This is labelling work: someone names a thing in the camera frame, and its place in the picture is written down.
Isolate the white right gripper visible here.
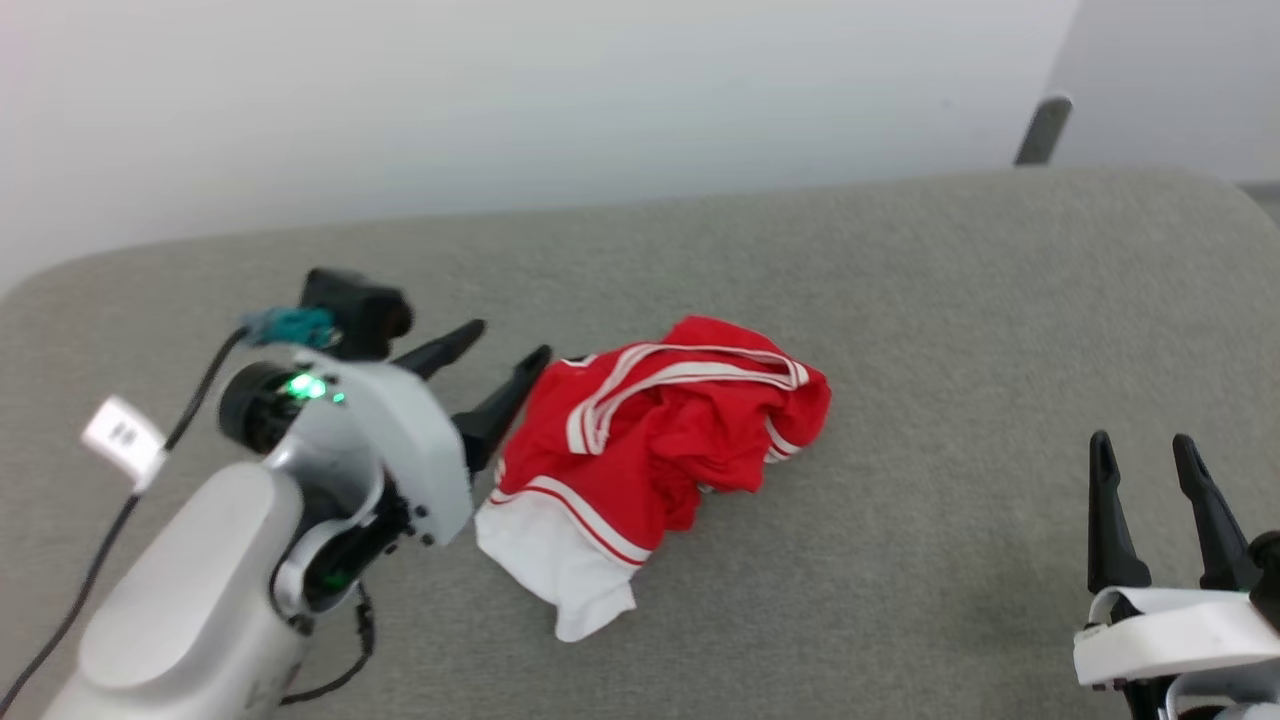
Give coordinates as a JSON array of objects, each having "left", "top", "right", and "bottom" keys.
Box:
[{"left": 1073, "top": 430, "right": 1280, "bottom": 720}]

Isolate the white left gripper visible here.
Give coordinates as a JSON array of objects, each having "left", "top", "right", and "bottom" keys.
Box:
[{"left": 220, "top": 319, "right": 554, "bottom": 615}]

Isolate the red basketball jersey white trim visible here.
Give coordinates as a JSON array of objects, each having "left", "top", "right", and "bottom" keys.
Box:
[{"left": 474, "top": 315, "right": 833, "bottom": 643}]

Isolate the teal cable connector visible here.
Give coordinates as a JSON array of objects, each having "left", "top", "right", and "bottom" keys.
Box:
[{"left": 243, "top": 307, "right": 336, "bottom": 348}]

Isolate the short looped black cable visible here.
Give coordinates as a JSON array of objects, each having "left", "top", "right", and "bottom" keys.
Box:
[{"left": 283, "top": 585, "right": 377, "bottom": 706}]

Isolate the long thin black cable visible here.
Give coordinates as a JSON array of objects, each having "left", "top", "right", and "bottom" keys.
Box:
[{"left": 0, "top": 325, "right": 251, "bottom": 713}]

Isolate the white cable label tag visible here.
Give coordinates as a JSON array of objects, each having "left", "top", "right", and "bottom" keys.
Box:
[{"left": 82, "top": 396, "right": 169, "bottom": 493}]

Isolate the dark grey slanted post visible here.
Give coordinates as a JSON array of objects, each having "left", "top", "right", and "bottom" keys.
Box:
[{"left": 1014, "top": 95, "right": 1074, "bottom": 167}]

